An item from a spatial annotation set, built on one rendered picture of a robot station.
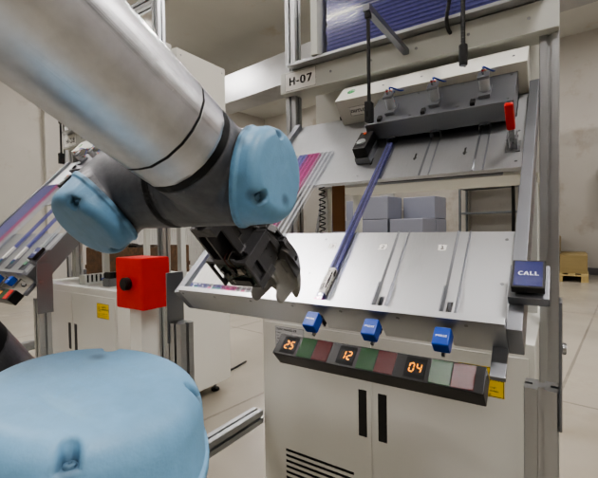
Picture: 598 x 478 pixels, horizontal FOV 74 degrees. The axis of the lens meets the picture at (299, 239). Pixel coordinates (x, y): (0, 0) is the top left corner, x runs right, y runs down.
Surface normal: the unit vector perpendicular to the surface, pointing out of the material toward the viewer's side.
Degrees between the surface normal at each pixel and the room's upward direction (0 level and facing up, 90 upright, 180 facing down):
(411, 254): 44
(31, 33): 130
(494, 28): 90
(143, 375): 7
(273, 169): 90
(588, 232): 90
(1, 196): 90
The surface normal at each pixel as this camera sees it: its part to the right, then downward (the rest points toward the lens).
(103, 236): -0.34, 0.71
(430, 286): -0.39, -0.70
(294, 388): -0.55, 0.03
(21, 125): 0.76, 0.00
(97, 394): 0.10, -0.99
